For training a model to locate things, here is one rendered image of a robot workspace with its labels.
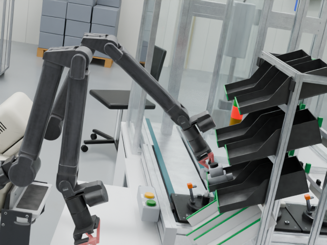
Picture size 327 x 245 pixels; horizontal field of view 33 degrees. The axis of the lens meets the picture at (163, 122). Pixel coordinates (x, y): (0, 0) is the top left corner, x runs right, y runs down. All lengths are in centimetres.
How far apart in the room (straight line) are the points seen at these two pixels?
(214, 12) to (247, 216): 152
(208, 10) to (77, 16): 607
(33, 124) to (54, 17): 753
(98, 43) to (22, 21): 833
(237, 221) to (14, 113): 81
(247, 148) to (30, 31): 869
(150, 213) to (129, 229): 11
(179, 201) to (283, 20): 138
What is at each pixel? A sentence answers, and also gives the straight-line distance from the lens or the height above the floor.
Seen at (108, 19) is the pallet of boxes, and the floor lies 78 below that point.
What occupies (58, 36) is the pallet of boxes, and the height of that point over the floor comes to 37.
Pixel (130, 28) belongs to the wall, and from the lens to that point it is 1000.
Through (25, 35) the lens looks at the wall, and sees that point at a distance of 1030.
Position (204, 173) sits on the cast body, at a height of 113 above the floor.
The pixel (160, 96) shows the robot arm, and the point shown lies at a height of 142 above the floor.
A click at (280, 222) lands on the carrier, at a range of 231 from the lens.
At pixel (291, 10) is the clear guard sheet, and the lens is 355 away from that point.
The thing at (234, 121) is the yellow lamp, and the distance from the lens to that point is 234.
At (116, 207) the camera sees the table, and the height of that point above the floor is 86.
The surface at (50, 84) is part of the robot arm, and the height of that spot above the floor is 152.
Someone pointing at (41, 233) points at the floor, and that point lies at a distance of 389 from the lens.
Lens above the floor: 192
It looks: 17 degrees down
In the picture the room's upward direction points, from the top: 10 degrees clockwise
